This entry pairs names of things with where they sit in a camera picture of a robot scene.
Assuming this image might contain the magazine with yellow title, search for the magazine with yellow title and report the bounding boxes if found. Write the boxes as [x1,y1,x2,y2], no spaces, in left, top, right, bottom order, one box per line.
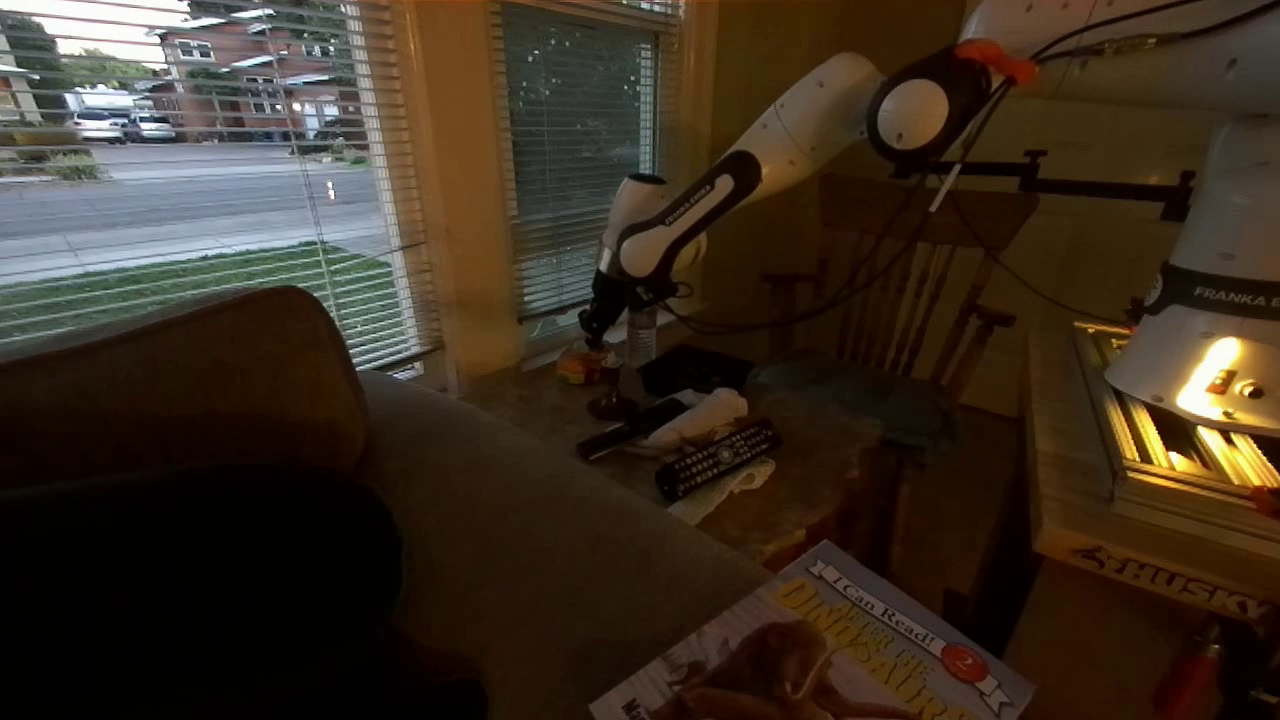
[584,536,1039,720]

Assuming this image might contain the white towel roll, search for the white towel roll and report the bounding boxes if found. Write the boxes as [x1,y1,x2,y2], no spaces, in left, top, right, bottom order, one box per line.
[637,382,756,458]

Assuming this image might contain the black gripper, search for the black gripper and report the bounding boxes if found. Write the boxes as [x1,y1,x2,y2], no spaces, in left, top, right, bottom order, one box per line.
[576,266,645,382]

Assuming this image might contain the white parked van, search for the white parked van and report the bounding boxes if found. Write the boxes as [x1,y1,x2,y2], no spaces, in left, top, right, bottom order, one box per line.
[62,85,180,149]

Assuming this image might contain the wooden spindle chair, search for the wooden spindle chair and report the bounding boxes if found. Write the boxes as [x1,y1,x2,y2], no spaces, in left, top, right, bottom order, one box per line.
[756,171,1050,464]

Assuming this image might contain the red plastic object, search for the red plastic object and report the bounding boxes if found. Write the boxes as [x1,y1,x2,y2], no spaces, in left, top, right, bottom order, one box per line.
[1149,621,1234,720]

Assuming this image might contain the wide window blind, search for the wide window blind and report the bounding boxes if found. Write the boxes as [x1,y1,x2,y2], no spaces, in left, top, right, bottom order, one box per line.
[0,0,431,376]

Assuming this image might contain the grey sofa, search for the grey sofa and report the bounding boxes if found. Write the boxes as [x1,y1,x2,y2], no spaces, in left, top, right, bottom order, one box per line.
[0,285,773,720]

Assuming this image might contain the green lit device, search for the green lit device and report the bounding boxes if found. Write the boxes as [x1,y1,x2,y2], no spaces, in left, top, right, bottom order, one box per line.
[1021,316,1280,628]

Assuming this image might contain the red brick building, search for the red brick building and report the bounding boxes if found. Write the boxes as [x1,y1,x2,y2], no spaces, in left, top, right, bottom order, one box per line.
[155,5,351,145]

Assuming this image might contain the slim black remote control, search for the slim black remote control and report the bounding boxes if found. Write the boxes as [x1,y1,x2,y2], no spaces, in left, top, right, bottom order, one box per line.
[573,395,698,467]

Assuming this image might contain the dark blanket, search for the dark blanket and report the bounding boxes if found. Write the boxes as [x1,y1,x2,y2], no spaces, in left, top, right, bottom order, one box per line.
[0,458,494,720]

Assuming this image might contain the wide black remote control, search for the wide black remote control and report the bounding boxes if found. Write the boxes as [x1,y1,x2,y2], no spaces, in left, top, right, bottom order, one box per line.
[650,411,785,506]

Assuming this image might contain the metal rail base plate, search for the metal rail base plate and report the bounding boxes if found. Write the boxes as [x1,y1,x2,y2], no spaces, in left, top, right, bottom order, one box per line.
[1073,316,1280,506]

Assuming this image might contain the clear plastic bottle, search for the clear plastic bottle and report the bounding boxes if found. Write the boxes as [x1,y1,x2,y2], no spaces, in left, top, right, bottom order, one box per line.
[622,291,663,370]

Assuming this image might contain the narrow window blind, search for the narrow window blind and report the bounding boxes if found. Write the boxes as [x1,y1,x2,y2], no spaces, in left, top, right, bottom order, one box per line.
[496,0,681,326]

